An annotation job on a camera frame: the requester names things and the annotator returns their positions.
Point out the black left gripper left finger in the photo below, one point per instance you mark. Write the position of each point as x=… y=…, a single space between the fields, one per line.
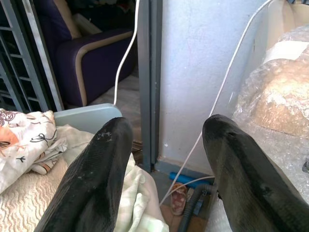
x=96 y=174

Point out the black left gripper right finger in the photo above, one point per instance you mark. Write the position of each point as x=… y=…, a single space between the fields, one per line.
x=241 y=174

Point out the pale green checked cloth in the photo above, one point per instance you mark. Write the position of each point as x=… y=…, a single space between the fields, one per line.
x=137 y=200

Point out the blue foam roll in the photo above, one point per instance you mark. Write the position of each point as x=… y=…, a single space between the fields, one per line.
x=186 y=178

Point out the pale blue laundry basket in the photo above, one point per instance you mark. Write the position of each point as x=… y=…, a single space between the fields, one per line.
x=91 y=118

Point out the worn sandal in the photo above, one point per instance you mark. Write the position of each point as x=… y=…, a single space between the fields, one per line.
x=178 y=198

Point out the cream textured cloth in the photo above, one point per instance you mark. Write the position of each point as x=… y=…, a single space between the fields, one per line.
x=26 y=200

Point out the white patterned cloth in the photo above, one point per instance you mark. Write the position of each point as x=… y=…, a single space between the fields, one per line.
x=24 y=142

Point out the bubble-wrapped brown object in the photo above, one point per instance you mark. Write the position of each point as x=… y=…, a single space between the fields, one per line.
x=277 y=96

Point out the purple armchair with beige trim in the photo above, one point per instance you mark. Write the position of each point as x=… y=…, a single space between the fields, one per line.
x=96 y=55

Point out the grey metal window grille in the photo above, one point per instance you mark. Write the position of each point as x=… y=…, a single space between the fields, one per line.
x=21 y=60

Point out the grey metal door frame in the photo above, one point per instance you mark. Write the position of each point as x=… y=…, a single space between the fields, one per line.
x=150 y=84

